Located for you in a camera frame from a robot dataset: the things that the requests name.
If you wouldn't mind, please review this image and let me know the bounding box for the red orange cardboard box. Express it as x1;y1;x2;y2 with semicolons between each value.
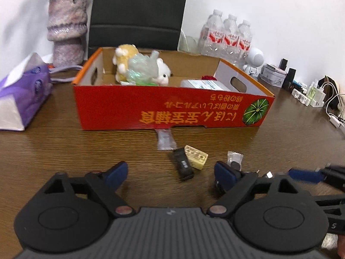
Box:
72;47;275;130

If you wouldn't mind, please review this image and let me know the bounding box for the purple tissue pack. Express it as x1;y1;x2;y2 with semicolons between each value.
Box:
1;53;52;131

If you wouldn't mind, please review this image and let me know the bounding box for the black paper bag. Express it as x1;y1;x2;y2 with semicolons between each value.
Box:
88;0;186;55

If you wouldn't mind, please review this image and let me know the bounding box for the white robot figurine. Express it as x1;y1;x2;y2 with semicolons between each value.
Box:
243;47;264;77

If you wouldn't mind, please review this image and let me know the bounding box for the glass cup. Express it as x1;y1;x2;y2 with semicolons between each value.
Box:
177;30;199;54

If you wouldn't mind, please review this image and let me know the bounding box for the clear candy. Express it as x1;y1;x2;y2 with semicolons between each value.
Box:
227;151;243;171
155;129;177;151

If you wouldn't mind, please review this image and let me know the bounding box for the yellow eraser block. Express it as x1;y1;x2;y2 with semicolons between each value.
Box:
184;145;208;170

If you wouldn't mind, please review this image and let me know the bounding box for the water bottle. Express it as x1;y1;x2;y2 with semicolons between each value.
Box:
198;9;225;58
223;14;239;65
238;20;253;62

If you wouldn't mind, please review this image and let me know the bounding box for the middle water bottle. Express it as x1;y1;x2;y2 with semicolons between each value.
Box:
223;14;239;65

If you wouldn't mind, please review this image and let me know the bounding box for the yellow white plush toy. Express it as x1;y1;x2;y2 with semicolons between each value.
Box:
112;44;171;87

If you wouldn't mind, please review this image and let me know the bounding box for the black small clip device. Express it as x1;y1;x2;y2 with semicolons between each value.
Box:
173;148;194;181

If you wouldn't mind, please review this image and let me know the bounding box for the person right hand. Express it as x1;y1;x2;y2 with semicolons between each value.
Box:
337;235;345;259

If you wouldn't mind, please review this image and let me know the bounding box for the purple ceramic vase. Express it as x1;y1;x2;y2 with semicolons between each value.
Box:
47;0;88;67

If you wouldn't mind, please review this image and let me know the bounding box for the white power strip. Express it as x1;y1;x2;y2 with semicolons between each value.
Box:
292;89;326;108

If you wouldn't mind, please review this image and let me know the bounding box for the left water bottle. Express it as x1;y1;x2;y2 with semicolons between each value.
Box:
198;9;225;58

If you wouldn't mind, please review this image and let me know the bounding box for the right water bottle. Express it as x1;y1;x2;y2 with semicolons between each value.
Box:
238;20;253;62

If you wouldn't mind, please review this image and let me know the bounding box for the small tin box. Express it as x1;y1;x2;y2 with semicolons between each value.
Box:
259;64;287;88

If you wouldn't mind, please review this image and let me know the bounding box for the clear plastic wipes jar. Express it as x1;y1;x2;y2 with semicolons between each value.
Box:
180;80;230;91

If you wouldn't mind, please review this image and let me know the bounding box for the iridescent plastic flower cup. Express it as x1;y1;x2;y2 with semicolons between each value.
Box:
126;50;159;85

